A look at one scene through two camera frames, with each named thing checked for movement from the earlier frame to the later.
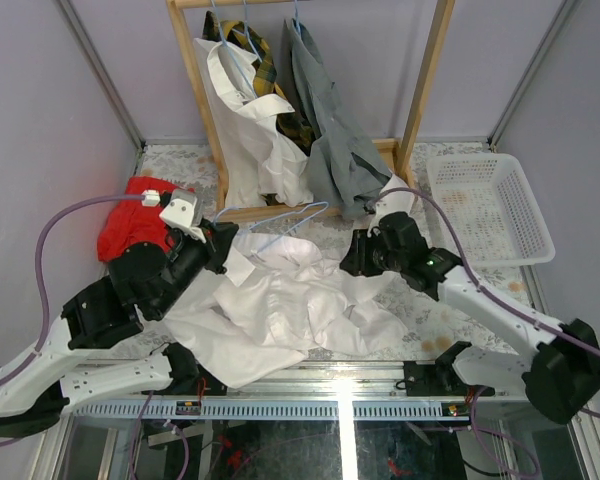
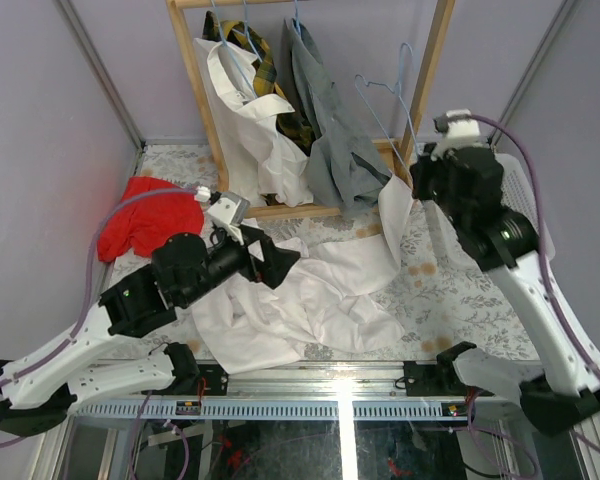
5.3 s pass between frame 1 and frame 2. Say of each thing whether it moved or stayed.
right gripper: moved
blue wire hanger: moved
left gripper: moved
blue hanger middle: stayed
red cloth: stayed
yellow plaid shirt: stayed
